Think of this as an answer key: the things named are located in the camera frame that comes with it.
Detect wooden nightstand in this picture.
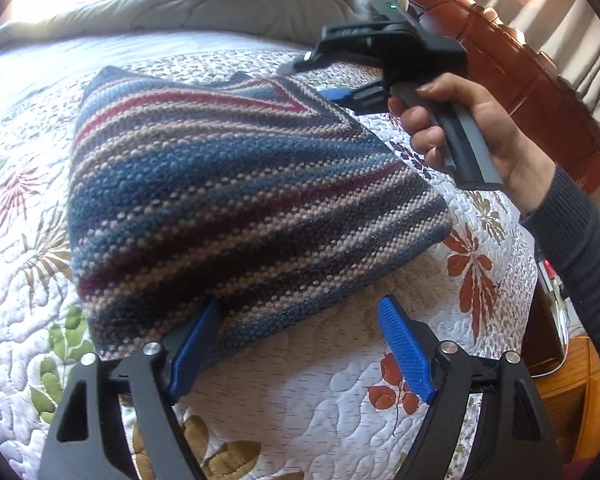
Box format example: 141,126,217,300
530,330,600,466

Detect beige curtain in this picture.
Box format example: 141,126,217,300
400,0,600,126

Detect floral quilted bedspread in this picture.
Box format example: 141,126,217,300
0,27,541,480

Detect person's right forearm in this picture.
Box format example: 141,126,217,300
522,165,600,361

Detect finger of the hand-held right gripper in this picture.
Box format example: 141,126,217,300
324,84,383,112
279,49,328,76

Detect striped knit sweater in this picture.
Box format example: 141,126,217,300
67,66,453,361

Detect grey-blue comforter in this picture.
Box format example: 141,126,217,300
0,0,406,56

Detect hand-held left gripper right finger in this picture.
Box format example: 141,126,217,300
378,295,563,480

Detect wooden headboard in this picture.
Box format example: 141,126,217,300
350,0,600,196

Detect person's right hand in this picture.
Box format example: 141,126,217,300
387,72,556,221

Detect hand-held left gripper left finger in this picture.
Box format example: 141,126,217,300
39,299,222,480

